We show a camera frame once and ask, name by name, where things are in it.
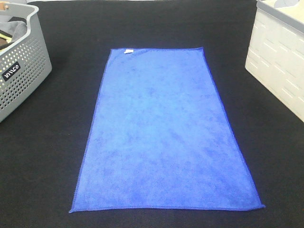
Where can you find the blue microfiber towel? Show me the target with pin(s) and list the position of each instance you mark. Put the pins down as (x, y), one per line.
(160, 138)

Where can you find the white plastic storage crate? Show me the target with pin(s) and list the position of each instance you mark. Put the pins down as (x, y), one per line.
(276, 51)

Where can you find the grey perforated laundry basket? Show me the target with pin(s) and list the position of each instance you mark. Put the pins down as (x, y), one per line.
(24, 64)

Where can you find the grey cloth in basket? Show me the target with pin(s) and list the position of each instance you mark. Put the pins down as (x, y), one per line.
(11, 31)

